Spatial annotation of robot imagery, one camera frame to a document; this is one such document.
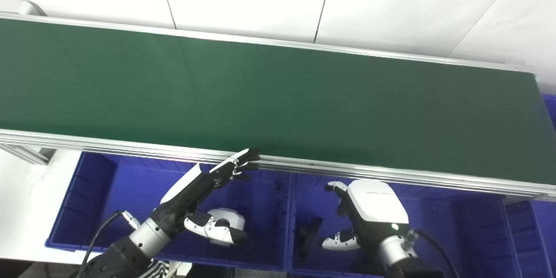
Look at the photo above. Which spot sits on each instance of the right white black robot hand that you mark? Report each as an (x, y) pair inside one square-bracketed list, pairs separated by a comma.
[(375, 208)]

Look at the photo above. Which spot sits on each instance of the green conveyor belt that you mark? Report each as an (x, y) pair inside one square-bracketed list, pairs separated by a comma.
[(278, 100)]

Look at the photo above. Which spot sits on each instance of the black flanged machine part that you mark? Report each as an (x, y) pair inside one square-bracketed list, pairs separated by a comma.
[(309, 236)]

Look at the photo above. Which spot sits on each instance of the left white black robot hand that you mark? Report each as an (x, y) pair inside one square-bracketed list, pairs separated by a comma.
[(186, 195)]

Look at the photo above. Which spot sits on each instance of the aluminium conveyor side rail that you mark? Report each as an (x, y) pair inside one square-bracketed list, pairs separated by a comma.
[(217, 37), (130, 145)]

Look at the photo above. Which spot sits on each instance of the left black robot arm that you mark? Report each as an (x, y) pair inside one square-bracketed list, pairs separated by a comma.
[(130, 252)]

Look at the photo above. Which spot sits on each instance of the grey conveyor end cover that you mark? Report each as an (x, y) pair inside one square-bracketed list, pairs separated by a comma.
[(17, 6)]

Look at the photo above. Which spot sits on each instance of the black white striped sleeve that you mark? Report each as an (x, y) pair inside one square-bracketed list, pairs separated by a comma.
[(157, 269)]

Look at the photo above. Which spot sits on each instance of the aluminium conveyor support bracket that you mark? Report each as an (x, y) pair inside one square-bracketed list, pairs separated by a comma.
[(26, 154)]

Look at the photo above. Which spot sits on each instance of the white plastic machine part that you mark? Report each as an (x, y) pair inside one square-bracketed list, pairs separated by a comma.
[(228, 216)]

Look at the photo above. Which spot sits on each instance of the blue plastic bin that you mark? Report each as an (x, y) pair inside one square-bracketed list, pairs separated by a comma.
[(456, 234), (117, 200), (534, 239)]

